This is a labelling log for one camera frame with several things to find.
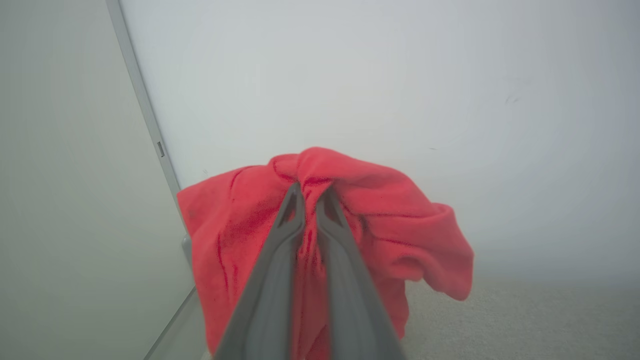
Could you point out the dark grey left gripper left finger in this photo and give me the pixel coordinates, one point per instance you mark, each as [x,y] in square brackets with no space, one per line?
[270,290]

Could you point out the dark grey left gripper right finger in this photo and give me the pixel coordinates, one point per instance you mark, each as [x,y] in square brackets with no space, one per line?
[350,290]

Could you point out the red garment with white sleeves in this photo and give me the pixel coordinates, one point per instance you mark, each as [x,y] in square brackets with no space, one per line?
[400,225]

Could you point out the grey fabric sofa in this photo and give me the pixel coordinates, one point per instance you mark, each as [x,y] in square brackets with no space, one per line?
[525,325]

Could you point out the grey metal frame rail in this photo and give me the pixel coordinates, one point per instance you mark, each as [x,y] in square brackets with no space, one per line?
[145,105]

